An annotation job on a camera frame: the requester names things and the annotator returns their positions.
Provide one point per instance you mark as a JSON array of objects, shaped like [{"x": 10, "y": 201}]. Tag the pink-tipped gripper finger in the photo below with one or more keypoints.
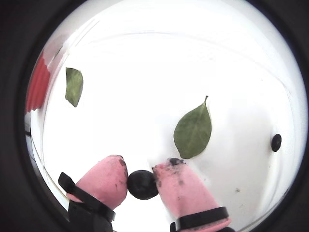
[
  {"x": 106, "y": 183},
  {"x": 183, "y": 191}
]

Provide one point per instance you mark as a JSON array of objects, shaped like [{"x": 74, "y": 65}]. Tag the dark blueberry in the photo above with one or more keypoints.
[
  {"x": 276, "y": 142},
  {"x": 142, "y": 184}
]

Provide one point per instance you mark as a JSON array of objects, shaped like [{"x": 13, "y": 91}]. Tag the red collapsible silicone cup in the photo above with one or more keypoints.
[{"x": 38, "y": 84}]

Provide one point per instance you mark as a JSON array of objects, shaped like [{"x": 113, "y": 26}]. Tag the green leaf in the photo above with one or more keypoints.
[
  {"x": 193, "y": 130},
  {"x": 74, "y": 85}
]

